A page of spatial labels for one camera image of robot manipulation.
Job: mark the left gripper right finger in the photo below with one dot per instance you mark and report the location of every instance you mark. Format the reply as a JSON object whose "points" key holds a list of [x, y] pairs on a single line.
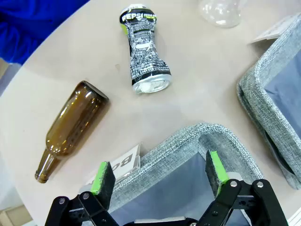
{"points": [[215, 174]]}

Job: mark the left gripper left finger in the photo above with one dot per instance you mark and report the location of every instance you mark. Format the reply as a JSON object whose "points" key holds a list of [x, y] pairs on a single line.
{"points": [[104, 181]]}

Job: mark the brown glass bottle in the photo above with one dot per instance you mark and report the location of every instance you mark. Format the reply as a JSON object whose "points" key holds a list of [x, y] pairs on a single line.
{"points": [[73, 122]]}

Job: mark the crushed black Pepsi can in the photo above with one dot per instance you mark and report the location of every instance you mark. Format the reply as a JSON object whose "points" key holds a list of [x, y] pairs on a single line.
{"points": [[143, 51]]}

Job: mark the clear capless plastic bottle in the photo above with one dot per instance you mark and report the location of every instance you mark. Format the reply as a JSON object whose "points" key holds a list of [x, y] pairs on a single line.
{"points": [[221, 14]]}

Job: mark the grey fabric Bottle basket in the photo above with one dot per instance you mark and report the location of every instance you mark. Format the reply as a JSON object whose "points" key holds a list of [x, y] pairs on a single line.
{"points": [[183, 141]]}

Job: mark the grey fabric Plastic basket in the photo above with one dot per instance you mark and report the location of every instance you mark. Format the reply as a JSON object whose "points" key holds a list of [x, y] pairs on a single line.
{"points": [[258, 94]]}

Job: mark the white Bottle label sign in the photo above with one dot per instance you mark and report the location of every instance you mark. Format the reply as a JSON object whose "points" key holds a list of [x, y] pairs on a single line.
{"points": [[127, 162]]}

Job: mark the brown cardboard box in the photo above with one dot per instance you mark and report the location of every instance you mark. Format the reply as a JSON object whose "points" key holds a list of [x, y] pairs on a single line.
{"points": [[11, 215]]}

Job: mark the white Plastic label sign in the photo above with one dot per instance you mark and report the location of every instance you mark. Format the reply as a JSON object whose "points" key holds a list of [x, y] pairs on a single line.
{"points": [[270, 30]]}

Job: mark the person in blue sweater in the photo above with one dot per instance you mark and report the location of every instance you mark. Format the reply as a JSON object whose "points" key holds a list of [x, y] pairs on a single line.
{"points": [[28, 23]]}

